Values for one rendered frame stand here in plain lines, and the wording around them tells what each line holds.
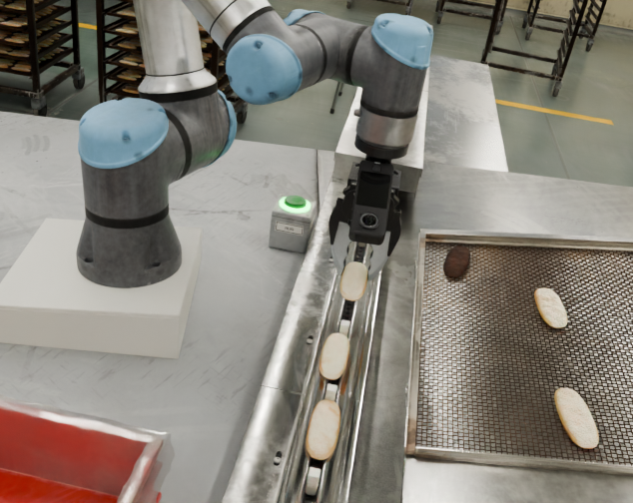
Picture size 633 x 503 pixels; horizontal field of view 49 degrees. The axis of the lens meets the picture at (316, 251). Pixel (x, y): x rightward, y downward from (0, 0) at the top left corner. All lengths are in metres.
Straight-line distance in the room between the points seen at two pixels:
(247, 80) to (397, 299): 0.53
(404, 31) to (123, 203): 0.43
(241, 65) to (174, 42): 0.27
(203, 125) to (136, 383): 0.38
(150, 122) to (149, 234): 0.16
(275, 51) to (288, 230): 0.52
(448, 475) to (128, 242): 0.52
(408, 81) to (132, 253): 0.44
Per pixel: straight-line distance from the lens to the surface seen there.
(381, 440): 0.93
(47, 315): 1.00
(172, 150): 0.99
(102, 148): 0.95
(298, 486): 0.82
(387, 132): 0.89
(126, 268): 1.00
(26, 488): 0.86
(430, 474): 0.81
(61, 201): 1.38
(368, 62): 0.88
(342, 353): 0.98
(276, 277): 1.17
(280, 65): 0.77
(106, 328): 0.99
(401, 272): 1.25
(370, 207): 0.89
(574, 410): 0.90
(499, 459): 0.83
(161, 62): 1.05
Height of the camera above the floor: 1.48
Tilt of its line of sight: 32 degrees down
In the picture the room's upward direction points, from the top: 9 degrees clockwise
